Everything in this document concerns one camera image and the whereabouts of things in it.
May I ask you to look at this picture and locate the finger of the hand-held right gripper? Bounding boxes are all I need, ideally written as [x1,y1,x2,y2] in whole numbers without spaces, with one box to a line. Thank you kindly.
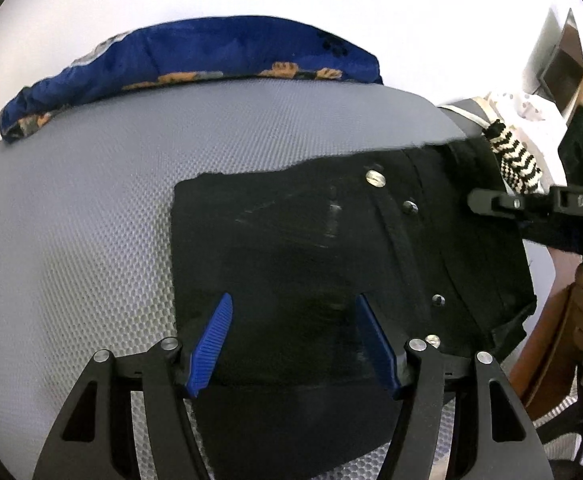
[466,187,553,217]

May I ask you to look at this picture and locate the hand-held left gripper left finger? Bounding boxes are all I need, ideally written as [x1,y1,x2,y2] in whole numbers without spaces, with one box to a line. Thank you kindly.
[32,292,235,480]

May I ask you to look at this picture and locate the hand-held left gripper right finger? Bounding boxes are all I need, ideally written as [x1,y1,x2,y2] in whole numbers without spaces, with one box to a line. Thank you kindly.
[356,294,555,480]

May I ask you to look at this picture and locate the black pants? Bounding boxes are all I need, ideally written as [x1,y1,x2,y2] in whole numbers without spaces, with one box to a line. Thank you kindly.
[170,137,539,480]

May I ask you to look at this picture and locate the black white striped cloth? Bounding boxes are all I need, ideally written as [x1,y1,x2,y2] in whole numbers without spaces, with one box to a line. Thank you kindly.
[481,119,545,196]

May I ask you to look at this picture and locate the white dotted cloth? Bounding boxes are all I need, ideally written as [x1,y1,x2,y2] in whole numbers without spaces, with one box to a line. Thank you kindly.
[486,90,572,196]

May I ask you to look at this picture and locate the grey cloth white trim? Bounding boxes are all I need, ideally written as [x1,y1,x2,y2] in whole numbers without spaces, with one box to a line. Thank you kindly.
[435,97,495,143]

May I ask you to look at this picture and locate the brown wooden furniture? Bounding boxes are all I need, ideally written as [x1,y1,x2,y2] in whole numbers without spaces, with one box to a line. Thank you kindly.
[509,247,583,418]

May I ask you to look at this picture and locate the grey mesh mattress pad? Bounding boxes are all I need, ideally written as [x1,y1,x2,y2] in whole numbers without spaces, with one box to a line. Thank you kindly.
[0,80,532,480]

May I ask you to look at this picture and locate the blue paw print blanket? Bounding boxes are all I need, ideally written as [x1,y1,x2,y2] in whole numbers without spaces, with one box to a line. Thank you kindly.
[0,21,383,143]

